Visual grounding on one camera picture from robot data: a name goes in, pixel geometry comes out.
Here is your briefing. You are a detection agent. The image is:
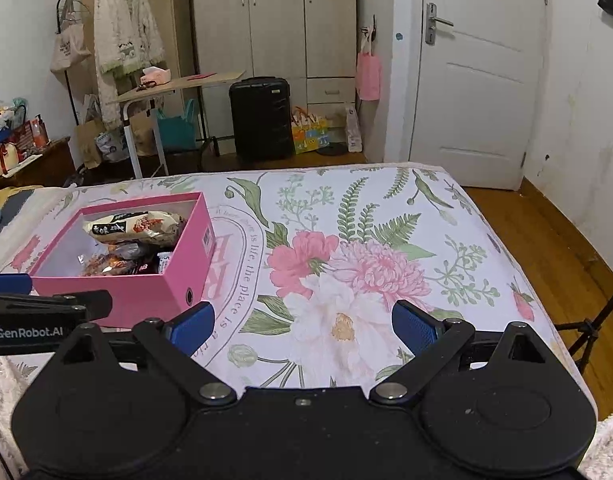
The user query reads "teal bag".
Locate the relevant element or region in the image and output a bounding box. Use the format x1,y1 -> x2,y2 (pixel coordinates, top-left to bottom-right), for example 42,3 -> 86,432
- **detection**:
155,99 -> 198,152

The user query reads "black suitcase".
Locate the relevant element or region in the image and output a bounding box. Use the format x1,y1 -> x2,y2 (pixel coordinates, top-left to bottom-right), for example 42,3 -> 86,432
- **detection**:
228,76 -> 296,162

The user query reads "pink cardboard box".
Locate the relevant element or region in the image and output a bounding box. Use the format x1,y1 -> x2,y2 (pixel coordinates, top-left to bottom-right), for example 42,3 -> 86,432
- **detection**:
28,190 -> 218,329

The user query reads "brown paper bag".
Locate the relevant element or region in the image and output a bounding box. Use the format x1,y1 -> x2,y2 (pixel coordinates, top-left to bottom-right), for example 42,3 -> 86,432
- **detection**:
74,119 -> 108,169
128,109 -> 160,157

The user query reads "white door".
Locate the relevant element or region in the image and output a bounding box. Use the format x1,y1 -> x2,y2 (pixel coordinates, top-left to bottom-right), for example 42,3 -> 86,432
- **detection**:
407,0 -> 548,192

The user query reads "black tripod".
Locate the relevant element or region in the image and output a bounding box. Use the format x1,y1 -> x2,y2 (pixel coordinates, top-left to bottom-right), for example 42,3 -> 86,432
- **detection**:
555,274 -> 613,377

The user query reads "large noodle packet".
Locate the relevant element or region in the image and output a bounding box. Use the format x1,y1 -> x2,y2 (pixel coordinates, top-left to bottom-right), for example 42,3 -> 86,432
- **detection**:
81,209 -> 189,251

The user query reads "white fuzzy blanket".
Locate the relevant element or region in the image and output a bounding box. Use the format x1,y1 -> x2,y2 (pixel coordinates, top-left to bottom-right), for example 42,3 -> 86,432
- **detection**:
580,409 -> 613,480

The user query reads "white plastic packet bag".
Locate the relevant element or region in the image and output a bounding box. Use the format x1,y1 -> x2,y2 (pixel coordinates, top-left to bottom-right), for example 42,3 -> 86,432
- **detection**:
344,101 -> 364,154

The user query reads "clear bag of coated peanuts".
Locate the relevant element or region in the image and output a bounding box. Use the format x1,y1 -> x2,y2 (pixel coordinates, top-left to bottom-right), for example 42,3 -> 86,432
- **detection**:
105,241 -> 153,262
80,253 -> 138,278

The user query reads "cream tote bag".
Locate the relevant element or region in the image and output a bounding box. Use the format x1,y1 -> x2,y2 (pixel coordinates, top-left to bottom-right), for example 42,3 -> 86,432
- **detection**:
49,4 -> 93,74

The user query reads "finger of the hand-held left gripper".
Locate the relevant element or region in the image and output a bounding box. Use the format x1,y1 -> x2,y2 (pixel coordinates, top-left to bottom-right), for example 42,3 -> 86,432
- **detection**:
0,273 -> 34,297

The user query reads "beige wardrobe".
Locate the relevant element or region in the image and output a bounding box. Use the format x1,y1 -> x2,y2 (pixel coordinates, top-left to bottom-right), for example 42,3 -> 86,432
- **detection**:
188,0 -> 360,112

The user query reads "pink hanging bag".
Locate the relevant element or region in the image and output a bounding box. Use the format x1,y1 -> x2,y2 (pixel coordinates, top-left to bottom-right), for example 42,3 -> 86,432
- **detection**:
355,39 -> 383,103

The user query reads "silver door handle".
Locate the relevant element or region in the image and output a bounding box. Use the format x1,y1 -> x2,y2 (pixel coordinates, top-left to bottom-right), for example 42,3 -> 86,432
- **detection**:
424,1 -> 455,47

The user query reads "wooden folding table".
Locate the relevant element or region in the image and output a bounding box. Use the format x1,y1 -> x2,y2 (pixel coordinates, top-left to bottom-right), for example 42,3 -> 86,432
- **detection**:
115,69 -> 248,179

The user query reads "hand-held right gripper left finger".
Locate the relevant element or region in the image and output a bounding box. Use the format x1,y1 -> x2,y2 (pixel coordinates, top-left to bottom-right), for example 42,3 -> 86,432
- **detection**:
49,301 -> 238,405

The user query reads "dark wooden nightstand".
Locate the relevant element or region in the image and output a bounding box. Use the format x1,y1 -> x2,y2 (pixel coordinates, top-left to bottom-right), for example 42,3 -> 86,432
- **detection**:
0,136 -> 73,192

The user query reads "cream fluffy cardigan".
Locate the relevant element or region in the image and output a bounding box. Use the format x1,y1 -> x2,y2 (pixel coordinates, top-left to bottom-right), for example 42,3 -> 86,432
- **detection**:
93,0 -> 166,132

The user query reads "black cracker packet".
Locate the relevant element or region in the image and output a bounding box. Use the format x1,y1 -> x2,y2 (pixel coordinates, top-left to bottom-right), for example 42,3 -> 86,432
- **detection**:
130,254 -> 160,277

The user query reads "cream handbag with red strap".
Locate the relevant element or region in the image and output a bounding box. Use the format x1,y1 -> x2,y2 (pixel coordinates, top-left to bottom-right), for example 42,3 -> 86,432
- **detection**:
0,141 -> 20,179

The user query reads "colourful gift bag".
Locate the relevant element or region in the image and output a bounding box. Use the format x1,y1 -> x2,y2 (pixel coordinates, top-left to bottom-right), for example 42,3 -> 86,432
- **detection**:
290,106 -> 330,156

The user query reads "grey patterned bag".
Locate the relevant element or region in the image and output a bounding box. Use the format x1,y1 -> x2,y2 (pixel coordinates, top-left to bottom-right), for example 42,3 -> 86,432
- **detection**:
93,131 -> 133,162

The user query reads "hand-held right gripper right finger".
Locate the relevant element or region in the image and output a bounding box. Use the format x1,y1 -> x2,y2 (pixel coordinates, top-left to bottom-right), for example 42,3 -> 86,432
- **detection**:
369,299 -> 549,405

